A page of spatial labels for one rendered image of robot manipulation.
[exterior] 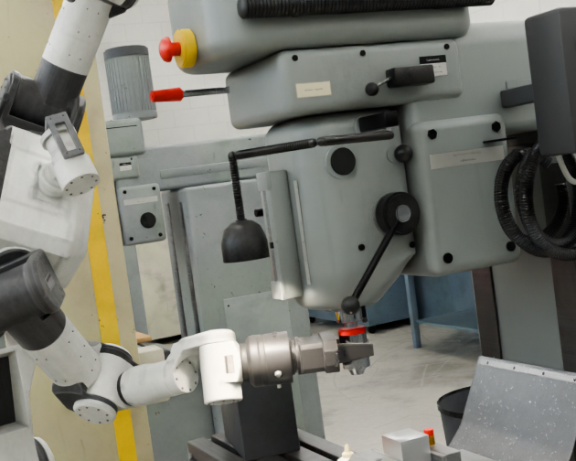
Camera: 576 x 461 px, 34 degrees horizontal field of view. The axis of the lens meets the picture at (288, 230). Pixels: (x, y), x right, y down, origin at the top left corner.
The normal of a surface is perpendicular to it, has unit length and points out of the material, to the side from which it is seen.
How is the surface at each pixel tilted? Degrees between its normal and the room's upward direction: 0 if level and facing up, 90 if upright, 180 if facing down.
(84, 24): 112
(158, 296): 90
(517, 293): 90
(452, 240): 90
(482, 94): 90
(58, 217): 59
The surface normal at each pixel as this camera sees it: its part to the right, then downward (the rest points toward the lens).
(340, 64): 0.43, -0.01
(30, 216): 0.51, -0.56
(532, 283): -0.90, 0.14
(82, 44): 0.39, 0.37
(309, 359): 0.05, 0.05
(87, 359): 0.95, -0.06
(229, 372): 0.00, -0.28
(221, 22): -0.43, 0.11
